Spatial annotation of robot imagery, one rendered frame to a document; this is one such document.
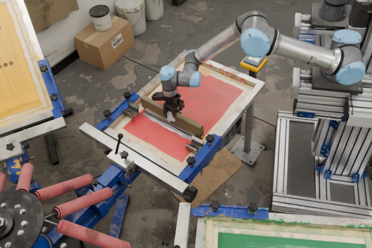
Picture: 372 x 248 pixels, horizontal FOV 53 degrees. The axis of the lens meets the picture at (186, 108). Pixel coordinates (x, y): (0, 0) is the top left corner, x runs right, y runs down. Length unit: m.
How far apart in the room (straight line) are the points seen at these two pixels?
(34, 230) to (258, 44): 1.08
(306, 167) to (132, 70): 2.00
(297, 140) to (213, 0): 2.41
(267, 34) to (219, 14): 3.02
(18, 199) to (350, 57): 1.42
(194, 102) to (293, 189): 0.99
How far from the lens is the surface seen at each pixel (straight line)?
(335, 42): 1.79
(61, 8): 3.82
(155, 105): 2.04
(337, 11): 2.26
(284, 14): 4.59
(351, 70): 1.67
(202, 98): 2.18
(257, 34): 1.53
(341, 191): 2.80
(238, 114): 2.05
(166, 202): 2.89
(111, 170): 1.84
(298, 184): 2.76
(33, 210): 1.52
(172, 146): 1.97
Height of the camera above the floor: 2.52
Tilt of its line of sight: 47 degrees down
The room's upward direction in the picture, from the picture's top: 6 degrees counter-clockwise
